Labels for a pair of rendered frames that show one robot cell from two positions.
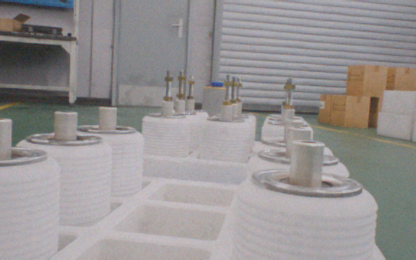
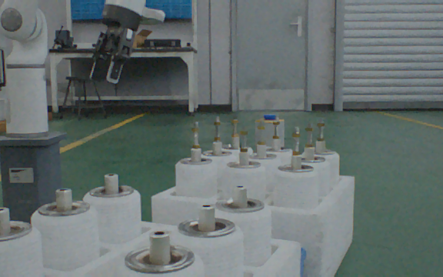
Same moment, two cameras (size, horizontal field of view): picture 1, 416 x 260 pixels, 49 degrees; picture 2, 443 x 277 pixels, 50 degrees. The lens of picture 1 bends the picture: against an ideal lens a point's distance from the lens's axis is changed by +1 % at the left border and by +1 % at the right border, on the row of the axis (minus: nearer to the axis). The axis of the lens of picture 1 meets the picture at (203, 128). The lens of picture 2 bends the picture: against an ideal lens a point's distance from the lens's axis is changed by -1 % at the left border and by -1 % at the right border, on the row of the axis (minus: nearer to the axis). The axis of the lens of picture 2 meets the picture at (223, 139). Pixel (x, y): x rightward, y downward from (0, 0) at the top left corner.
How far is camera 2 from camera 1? 0.34 m
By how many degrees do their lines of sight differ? 15
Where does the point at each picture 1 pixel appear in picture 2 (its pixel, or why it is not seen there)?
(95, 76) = (215, 82)
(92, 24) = (211, 31)
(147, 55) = (266, 57)
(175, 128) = (199, 174)
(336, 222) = not seen: outside the picture
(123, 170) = (118, 224)
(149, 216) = not seen: hidden behind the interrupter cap
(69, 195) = (61, 249)
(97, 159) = (79, 225)
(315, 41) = not seen: outside the picture
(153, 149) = (182, 191)
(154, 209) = not seen: hidden behind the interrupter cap
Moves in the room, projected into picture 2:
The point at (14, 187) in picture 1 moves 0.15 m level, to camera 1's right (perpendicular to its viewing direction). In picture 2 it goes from (2, 255) to (115, 267)
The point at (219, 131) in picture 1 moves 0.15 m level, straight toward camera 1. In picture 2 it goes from (233, 176) to (211, 192)
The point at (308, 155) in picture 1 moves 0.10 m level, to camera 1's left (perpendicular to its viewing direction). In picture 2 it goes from (154, 243) to (70, 235)
